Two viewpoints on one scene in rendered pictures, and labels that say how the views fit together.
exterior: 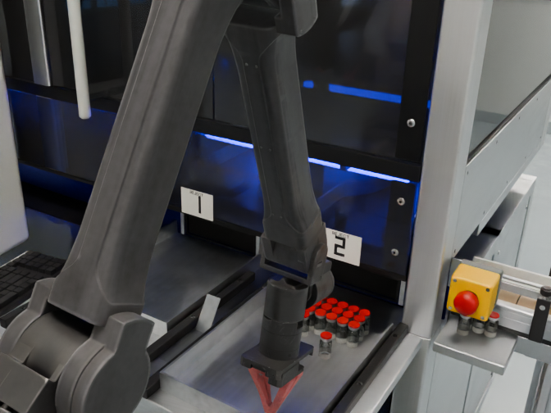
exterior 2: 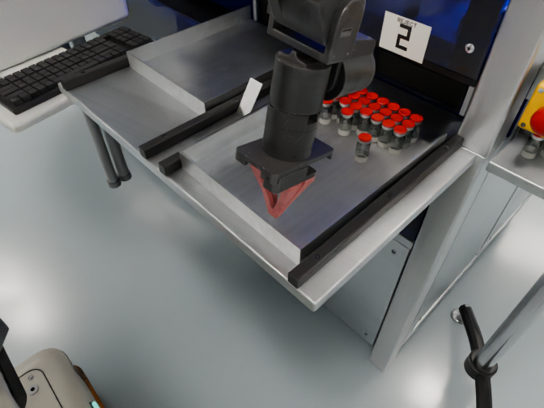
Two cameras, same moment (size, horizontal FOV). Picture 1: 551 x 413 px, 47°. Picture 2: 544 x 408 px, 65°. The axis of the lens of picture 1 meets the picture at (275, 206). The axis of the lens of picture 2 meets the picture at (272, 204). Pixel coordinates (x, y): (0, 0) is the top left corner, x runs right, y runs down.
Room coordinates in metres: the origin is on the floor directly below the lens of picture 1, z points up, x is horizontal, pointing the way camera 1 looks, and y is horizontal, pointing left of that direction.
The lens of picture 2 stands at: (0.35, -0.09, 1.34)
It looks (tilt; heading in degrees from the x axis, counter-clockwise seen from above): 47 degrees down; 15
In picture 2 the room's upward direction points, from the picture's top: straight up
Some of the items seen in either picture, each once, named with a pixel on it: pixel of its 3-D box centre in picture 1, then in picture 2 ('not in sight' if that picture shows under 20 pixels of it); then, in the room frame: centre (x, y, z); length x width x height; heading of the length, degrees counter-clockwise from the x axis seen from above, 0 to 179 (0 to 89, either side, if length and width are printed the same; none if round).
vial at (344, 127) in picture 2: (303, 324); (345, 121); (0.96, -0.06, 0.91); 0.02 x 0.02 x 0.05
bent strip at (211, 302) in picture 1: (191, 327); (227, 110); (0.94, 0.14, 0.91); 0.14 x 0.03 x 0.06; 150
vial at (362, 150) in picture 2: (325, 346); (363, 148); (0.90, -0.09, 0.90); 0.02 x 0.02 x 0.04
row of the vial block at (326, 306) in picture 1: (321, 314); (367, 114); (1.00, -0.09, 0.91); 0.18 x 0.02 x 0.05; 59
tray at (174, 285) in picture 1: (172, 270); (231, 53); (1.15, 0.21, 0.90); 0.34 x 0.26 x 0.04; 149
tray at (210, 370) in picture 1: (283, 354); (315, 150); (0.88, -0.02, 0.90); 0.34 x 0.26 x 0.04; 149
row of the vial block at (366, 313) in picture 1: (325, 309); (375, 108); (1.02, -0.10, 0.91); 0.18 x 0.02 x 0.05; 59
